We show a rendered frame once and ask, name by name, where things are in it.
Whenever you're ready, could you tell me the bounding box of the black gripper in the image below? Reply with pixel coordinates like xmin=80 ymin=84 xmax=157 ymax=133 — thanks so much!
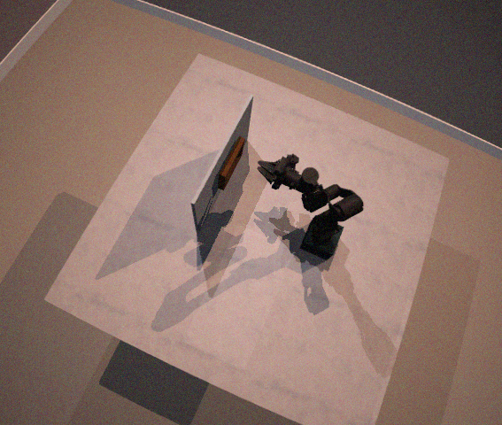
xmin=257 ymin=156 xmax=301 ymax=189

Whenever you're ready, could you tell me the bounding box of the brown wooden picture frame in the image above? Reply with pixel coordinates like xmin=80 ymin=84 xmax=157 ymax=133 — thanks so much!
xmin=218 ymin=137 xmax=245 ymax=190

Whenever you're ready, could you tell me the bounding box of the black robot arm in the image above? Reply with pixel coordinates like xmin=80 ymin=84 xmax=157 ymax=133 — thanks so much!
xmin=287 ymin=153 xmax=363 ymax=245

